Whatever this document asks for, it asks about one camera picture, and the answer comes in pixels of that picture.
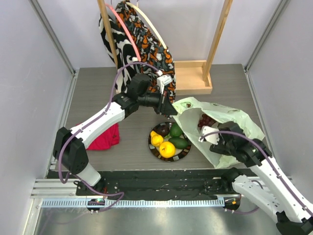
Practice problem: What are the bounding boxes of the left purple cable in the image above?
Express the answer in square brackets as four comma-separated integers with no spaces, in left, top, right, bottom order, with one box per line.
[58,61,162,213]

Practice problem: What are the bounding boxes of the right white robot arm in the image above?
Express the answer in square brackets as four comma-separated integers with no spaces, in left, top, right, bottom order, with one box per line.
[200,121,313,235]

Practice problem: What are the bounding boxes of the green fake avocado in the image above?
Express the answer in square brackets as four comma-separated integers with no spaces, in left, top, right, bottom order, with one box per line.
[170,122,183,138]
[168,137,189,149]

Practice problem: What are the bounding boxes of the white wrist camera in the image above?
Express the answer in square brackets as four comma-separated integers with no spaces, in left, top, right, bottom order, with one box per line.
[199,126,220,145]
[156,70,172,94]

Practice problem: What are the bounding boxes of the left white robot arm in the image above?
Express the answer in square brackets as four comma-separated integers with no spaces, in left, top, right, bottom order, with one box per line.
[53,74,177,195]

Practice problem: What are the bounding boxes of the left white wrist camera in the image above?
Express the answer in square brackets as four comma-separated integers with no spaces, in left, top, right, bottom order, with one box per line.
[156,70,172,94]

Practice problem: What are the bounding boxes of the wooden clothes rack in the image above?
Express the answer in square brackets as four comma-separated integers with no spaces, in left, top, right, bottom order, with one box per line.
[97,0,234,95]

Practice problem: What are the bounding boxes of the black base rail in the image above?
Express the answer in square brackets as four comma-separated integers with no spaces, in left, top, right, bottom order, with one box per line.
[47,168,250,199]

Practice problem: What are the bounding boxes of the pale green plastic bag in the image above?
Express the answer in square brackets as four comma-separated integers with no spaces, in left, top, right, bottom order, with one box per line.
[173,97,265,169]

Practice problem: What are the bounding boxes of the yellow fake lemon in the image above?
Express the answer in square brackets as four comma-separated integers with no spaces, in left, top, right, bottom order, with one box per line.
[159,141,176,158]

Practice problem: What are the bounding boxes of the yellow fake pear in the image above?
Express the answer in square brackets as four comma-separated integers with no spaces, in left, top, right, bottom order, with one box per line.
[150,131,164,147]

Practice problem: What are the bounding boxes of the beige plate with dark rim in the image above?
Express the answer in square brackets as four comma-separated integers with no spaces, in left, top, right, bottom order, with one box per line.
[148,121,192,162]

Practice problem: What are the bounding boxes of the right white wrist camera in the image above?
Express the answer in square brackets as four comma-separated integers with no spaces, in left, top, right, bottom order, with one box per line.
[199,126,220,145]

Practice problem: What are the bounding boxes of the zebra print garment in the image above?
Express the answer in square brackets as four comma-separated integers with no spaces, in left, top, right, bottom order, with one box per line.
[98,16,141,93]

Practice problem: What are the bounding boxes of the dark red fake grapes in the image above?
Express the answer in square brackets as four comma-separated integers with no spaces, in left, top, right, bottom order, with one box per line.
[198,114,216,129]

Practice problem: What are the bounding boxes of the cream clothes hanger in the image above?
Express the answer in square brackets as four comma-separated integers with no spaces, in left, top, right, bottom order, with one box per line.
[126,2,168,49]

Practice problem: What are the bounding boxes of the orange grey camouflage garment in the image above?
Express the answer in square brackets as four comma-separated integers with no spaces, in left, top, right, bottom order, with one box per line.
[115,0,176,103]

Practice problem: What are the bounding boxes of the white slotted cable duct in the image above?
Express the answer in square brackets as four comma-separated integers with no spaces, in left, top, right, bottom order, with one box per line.
[42,197,224,208]

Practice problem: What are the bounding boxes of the dark purple fake mangosteen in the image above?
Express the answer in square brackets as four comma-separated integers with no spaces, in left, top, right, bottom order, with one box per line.
[156,124,170,137]

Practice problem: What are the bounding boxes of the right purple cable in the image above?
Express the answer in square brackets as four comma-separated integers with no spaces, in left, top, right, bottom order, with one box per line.
[201,131,310,216]

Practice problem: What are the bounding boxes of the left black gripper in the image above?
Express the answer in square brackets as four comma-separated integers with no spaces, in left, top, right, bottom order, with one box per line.
[138,88,178,116]

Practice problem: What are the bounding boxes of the purple cable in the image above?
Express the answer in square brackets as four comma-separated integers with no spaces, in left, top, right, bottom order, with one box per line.
[58,61,162,213]
[201,131,310,216]

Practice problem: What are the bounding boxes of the pink clothes hanger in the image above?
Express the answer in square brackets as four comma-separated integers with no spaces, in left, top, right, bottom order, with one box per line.
[105,3,141,62]

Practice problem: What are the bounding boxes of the red cloth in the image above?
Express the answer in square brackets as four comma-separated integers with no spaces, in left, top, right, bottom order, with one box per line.
[87,123,120,151]

